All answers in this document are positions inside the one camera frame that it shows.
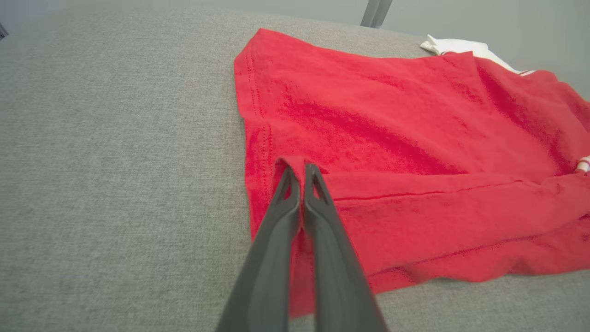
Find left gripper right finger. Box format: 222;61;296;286
303;163;388;332

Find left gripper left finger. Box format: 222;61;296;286
216;166;303;332

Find red jersey with white trim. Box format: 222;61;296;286
234;28;590;319

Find grey fabric sofa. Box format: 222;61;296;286
0;5;590;332

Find grey metal post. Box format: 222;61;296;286
360;0;393;29

